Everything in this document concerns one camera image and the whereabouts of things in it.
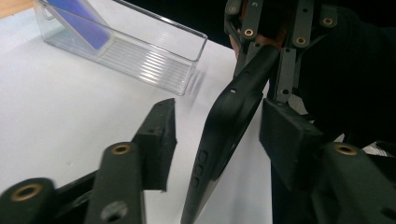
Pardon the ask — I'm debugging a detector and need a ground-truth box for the iridescent translucent phone case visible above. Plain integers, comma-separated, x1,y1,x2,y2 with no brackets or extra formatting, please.
46,0,112,51

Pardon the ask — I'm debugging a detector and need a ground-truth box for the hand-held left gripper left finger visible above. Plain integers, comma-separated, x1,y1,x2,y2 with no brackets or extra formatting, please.
132,98,177,192

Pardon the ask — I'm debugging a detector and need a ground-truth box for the black phone case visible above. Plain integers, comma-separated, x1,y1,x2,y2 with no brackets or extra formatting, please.
180,45,280,224

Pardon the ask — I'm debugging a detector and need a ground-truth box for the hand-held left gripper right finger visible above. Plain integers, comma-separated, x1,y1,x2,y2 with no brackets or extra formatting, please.
259,97,327,191

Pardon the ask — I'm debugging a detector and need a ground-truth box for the clear plastic box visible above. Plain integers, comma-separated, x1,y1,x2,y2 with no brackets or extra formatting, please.
32,0,209,97

